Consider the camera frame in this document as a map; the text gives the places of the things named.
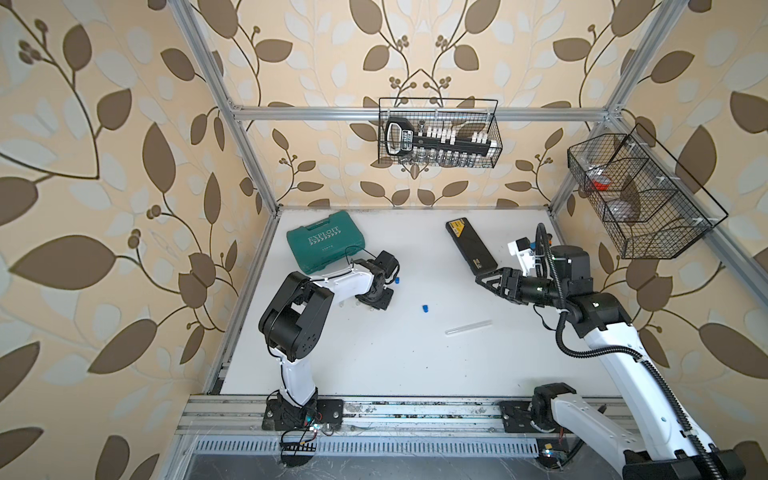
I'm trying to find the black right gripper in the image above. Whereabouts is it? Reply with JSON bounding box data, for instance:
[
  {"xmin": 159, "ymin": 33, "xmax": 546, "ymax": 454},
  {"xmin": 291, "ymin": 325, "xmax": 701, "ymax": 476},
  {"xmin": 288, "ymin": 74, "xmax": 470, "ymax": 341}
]
[{"xmin": 477, "ymin": 267, "xmax": 566, "ymax": 309}]

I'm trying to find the clear test tube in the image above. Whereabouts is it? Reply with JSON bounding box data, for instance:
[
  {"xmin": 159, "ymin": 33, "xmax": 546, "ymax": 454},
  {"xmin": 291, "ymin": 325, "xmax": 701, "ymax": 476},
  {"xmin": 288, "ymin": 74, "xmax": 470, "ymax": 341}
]
[{"xmin": 445, "ymin": 320, "xmax": 493, "ymax": 336}]

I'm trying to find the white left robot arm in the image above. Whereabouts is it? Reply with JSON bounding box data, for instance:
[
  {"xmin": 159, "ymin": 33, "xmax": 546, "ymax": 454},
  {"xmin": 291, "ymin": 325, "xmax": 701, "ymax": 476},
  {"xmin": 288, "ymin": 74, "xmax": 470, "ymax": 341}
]
[{"xmin": 258, "ymin": 250, "xmax": 400, "ymax": 432}]

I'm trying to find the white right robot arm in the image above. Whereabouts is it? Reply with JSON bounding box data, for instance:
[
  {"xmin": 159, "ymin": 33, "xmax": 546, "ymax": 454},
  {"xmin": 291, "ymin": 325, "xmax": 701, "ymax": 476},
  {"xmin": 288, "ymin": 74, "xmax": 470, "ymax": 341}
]
[{"xmin": 476, "ymin": 240, "xmax": 747, "ymax": 479}]

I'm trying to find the black flat tool case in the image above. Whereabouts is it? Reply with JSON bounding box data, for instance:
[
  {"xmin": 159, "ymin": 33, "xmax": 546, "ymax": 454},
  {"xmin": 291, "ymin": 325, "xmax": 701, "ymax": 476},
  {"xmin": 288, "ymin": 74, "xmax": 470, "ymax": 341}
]
[{"xmin": 445, "ymin": 217, "xmax": 498, "ymax": 276}]

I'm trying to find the green plastic tool case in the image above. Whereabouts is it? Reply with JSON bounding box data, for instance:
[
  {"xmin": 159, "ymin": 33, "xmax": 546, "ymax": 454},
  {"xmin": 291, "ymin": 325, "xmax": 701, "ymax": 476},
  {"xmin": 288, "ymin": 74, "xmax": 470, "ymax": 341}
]
[{"xmin": 286, "ymin": 211, "xmax": 365, "ymax": 274}]

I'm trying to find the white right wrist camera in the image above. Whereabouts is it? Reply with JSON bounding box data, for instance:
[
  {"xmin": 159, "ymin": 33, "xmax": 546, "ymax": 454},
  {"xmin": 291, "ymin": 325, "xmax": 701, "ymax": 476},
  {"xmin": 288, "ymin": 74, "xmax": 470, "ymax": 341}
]
[{"xmin": 508, "ymin": 237, "xmax": 537, "ymax": 276}]

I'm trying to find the black wire basket rear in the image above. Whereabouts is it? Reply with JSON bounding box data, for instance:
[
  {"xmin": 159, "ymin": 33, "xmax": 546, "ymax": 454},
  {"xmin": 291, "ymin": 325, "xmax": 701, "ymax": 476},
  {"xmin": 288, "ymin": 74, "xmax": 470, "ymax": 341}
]
[{"xmin": 377, "ymin": 97, "xmax": 503, "ymax": 169}]

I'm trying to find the black wire basket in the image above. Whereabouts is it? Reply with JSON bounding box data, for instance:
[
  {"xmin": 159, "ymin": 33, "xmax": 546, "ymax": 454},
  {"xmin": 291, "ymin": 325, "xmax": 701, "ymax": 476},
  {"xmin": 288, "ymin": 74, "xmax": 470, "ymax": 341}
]
[
  {"xmin": 377, "ymin": 97, "xmax": 503, "ymax": 169},
  {"xmin": 567, "ymin": 124, "xmax": 728, "ymax": 260}
]

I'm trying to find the black wire basket right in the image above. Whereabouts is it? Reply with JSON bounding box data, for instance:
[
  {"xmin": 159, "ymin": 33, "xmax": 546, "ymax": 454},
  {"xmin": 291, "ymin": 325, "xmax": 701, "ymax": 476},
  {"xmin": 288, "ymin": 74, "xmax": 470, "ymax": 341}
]
[{"xmin": 567, "ymin": 124, "xmax": 728, "ymax": 260}]

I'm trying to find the aluminium frame rear crossbar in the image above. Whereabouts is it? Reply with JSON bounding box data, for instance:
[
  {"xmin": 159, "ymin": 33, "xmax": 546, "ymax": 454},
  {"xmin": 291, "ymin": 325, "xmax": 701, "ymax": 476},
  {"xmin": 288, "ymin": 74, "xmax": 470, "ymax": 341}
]
[{"xmin": 230, "ymin": 106, "xmax": 610, "ymax": 123}]

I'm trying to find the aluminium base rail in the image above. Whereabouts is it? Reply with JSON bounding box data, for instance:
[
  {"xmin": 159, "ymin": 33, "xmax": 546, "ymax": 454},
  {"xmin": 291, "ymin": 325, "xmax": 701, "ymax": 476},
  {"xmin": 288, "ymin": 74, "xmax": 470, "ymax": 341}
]
[{"xmin": 176, "ymin": 395, "xmax": 578, "ymax": 459}]

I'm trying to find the black corrugated cable right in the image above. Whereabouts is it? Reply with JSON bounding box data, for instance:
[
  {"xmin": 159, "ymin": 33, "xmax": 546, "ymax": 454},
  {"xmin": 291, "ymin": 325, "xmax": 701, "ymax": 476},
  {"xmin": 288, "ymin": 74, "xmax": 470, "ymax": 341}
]
[{"xmin": 533, "ymin": 221, "xmax": 730, "ymax": 480}]

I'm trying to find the aluminium frame post right rear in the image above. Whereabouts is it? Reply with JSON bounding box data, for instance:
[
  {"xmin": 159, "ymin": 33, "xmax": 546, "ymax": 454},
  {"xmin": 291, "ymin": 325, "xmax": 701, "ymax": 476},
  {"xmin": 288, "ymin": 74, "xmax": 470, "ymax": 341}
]
[{"xmin": 548, "ymin": 0, "xmax": 688, "ymax": 217}]

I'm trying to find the aluminium frame post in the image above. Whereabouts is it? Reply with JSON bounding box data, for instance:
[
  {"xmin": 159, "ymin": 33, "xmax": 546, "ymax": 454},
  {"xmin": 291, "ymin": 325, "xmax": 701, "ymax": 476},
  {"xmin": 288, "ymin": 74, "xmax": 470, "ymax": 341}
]
[
  {"xmin": 169, "ymin": 0, "xmax": 279, "ymax": 217},
  {"xmin": 548, "ymin": 0, "xmax": 688, "ymax": 217}
]

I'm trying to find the aluminium frame post left rear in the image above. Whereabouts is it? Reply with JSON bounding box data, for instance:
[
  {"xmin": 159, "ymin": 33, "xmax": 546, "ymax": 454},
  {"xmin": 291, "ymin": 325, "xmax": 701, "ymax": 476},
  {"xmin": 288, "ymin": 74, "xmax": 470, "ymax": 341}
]
[{"xmin": 169, "ymin": 0, "xmax": 279, "ymax": 217}]

